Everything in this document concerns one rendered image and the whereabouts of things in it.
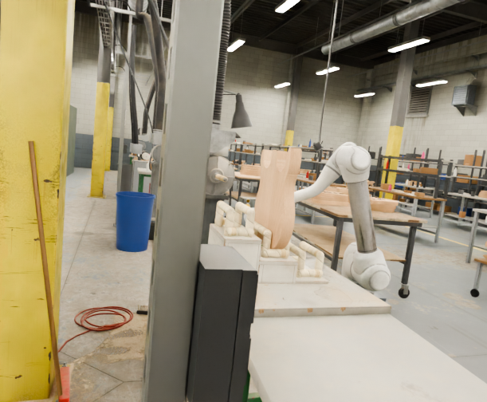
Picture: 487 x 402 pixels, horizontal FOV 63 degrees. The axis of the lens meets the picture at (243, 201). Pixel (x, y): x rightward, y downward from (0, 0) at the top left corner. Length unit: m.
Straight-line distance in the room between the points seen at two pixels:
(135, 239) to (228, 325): 4.85
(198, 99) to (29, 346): 2.14
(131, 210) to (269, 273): 3.72
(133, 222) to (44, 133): 3.16
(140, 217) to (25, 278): 3.03
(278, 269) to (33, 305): 1.31
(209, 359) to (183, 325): 0.04
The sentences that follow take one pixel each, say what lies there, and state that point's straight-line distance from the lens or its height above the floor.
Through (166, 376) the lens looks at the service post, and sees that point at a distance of 0.43.
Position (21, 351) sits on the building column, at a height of 0.30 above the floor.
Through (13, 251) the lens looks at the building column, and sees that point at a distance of 2.24.
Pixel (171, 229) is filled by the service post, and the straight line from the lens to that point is 0.37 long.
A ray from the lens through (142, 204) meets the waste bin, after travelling 5.11.
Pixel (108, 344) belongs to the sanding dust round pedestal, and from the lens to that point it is 3.05.
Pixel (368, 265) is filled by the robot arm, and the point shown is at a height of 0.92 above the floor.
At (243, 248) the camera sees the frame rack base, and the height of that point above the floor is 1.07.
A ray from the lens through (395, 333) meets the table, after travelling 1.43.
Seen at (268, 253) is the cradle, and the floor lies 1.04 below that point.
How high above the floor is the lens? 1.43
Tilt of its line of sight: 7 degrees down
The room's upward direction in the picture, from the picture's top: 6 degrees clockwise
